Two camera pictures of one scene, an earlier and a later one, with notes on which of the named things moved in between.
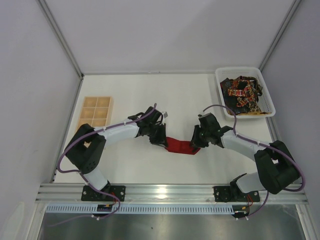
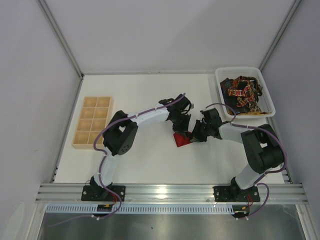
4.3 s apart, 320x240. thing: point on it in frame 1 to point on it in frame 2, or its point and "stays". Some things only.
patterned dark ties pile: [240, 96] stays
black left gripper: [158, 134] to [181, 125]
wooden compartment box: [96, 111] stays
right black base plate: [233, 194] stays
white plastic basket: [243, 89] stays
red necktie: [177, 146] to [180, 140]
